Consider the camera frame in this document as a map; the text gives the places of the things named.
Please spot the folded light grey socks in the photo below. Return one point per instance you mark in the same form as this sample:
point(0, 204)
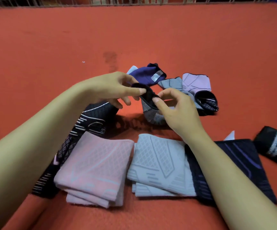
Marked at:
point(158, 162)

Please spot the blue sock with white label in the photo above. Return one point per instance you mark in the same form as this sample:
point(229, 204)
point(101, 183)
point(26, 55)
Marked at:
point(143, 74)

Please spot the grey sock with black cuff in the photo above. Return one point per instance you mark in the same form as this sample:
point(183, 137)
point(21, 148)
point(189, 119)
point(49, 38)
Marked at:
point(151, 114)

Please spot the folded navy socks purple lines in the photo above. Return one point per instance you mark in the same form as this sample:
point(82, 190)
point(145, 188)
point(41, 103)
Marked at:
point(239, 155)

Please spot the grey patterned sock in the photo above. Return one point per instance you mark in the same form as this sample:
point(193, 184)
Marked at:
point(172, 83)

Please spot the black diamond-patterned sock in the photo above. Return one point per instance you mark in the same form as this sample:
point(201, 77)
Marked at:
point(208, 101)

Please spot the person's right thumb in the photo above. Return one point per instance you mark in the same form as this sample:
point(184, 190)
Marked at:
point(161, 108)

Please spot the folded pink socks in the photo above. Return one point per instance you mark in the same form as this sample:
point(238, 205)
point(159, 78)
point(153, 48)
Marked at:
point(95, 170)

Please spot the person's left hand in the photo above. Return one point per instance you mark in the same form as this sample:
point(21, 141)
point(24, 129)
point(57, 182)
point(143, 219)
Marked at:
point(102, 87)

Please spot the lilac sock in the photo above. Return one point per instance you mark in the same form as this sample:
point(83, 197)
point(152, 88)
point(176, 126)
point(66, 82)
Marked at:
point(197, 82)

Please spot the black sock with grey stripes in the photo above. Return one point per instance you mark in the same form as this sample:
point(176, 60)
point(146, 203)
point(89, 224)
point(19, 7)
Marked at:
point(275, 146)

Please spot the person's left fingers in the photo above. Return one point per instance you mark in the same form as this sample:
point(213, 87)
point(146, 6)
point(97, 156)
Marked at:
point(131, 91)

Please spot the black sock with white lines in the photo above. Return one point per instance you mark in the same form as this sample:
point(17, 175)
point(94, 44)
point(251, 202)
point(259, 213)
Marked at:
point(92, 117)

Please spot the person's right hand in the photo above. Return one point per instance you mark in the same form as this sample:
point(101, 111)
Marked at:
point(182, 112)

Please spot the person's left forearm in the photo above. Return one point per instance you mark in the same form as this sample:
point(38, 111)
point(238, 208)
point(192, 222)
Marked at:
point(30, 146)

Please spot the person's right forearm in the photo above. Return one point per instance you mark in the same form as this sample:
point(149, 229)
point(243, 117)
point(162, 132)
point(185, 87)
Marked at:
point(229, 189)

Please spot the white paper tag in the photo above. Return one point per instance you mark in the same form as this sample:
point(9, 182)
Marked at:
point(230, 136)
point(131, 69)

